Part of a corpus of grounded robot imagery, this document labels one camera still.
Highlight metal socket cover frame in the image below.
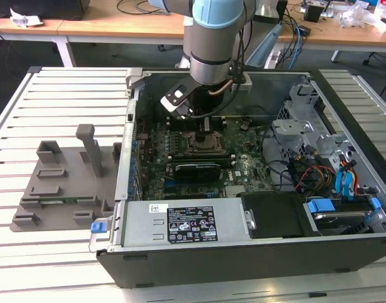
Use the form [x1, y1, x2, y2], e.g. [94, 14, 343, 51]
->
[188, 131, 225, 155]

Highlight CPU socket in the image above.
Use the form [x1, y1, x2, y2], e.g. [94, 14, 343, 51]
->
[186, 131, 227, 155]

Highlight RAM slot white clips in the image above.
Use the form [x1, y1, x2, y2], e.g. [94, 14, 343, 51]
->
[166, 121, 227, 128]
[170, 154, 236, 160]
[171, 160, 237, 167]
[166, 116, 227, 122]

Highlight black graphics card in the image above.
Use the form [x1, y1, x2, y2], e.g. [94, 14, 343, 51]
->
[172, 162, 222, 183]

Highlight white power strip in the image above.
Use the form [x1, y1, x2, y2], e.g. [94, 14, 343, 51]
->
[264, 49, 282, 69]

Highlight grey plastic case latch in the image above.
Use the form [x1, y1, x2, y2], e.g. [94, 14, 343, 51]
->
[125, 68, 147, 95]

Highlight green motherboard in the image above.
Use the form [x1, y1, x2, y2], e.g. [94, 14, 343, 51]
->
[134, 115, 277, 201]

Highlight pale blue teach pendant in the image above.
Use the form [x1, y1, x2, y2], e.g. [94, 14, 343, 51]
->
[245, 22, 284, 67]

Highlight grey metal drive cage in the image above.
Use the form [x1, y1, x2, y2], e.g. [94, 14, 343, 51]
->
[270, 75, 359, 198]

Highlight silver finned chipset heatsink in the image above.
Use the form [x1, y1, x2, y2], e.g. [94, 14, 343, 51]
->
[225, 185, 247, 196]

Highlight wooden desk white legs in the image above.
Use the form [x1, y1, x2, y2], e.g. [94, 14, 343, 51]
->
[58, 0, 386, 64]
[0, 14, 74, 68]

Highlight black rating label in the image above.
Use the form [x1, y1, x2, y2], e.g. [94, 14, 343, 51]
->
[166, 206, 219, 244]

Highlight black plastic shroud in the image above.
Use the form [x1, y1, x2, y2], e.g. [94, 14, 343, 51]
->
[241, 191, 308, 240]

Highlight small black box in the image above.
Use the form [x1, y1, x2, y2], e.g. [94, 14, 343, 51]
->
[304, 3, 325, 23]

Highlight silver power supply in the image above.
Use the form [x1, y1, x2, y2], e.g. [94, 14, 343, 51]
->
[107, 199, 255, 253]

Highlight hard disk blue carrier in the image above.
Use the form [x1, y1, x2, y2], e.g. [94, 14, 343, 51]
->
[305, 197, 382, 237]

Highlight black chair base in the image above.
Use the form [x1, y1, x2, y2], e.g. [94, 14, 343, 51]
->
[362, 50, 383, 66]

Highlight grey parts rack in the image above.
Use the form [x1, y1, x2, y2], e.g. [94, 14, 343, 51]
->
[9, 123, 124, 233]

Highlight black open PC case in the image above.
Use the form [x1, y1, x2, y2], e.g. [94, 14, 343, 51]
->
[88, 68, 386, 290]

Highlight clear plastic bags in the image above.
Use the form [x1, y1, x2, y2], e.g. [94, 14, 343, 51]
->
[336, 2, 376, 28]

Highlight green RAM stick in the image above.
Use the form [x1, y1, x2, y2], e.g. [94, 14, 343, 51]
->
[39, 196, 95, 205]

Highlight white cardboard box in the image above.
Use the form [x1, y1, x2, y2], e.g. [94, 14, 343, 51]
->
[374, 0, 386, 33]

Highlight black computer box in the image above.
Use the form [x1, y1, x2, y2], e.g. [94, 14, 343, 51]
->
[0, 0, 90, 19]

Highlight crumpled white paper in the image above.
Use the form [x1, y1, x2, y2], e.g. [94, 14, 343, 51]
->
[9, 8, 44, 28]

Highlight copper coloured cable sleeve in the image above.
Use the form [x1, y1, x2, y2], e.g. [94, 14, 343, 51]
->
[208, 78, 234, 95]

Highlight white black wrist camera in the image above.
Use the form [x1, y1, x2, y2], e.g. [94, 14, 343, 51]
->
[159, 82, 197, 121]

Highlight black cable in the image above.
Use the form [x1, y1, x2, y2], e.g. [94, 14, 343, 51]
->
[264, 159, 295, 193]

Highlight blue round cable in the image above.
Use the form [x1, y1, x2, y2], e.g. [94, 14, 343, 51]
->
[287, 18, 309, 70]

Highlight multicolour power wire bundle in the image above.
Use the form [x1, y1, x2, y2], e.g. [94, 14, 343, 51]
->
[294, 163, 337, 192]

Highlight blue flat data cable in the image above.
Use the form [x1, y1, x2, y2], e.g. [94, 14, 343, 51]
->
[343, 160, 358, 203]
[334, 170, 347, 200]

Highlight red data cable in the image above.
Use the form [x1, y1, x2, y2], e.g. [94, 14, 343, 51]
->
[353, 167, 366, 197]

